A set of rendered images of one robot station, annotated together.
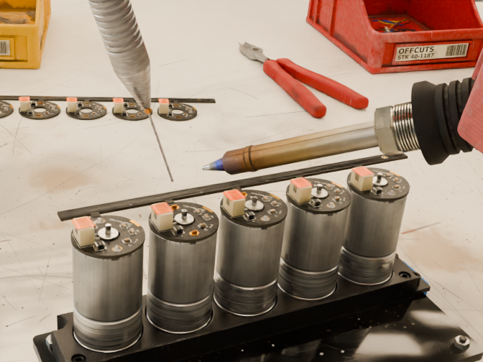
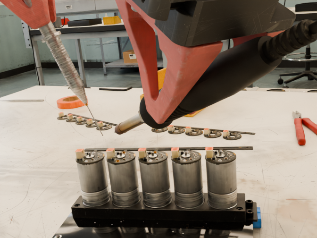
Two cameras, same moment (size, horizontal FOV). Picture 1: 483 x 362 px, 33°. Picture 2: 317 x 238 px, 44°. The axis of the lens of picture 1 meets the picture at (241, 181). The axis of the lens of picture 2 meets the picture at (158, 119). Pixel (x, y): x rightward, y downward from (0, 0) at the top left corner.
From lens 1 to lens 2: 0.22 m
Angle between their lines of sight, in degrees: 40
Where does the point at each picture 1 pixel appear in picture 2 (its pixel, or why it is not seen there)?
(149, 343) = (104, 207)
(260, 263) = (149, 181)
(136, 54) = (72, 81)
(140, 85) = (77, 93)
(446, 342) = not seen: outside the picture
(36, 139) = (163, 140)
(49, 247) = not seen: hidden behind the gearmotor
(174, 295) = (113, 187)
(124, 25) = (65, 70)
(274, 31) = not seen: outside the picture
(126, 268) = (88, 169)
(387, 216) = (217, 172)
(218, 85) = (264, 128)
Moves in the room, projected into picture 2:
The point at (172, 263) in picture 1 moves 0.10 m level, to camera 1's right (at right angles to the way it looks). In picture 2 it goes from (110, 173) to (210, 205)
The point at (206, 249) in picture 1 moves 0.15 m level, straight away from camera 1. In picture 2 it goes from (122, 169) to (214, 116)
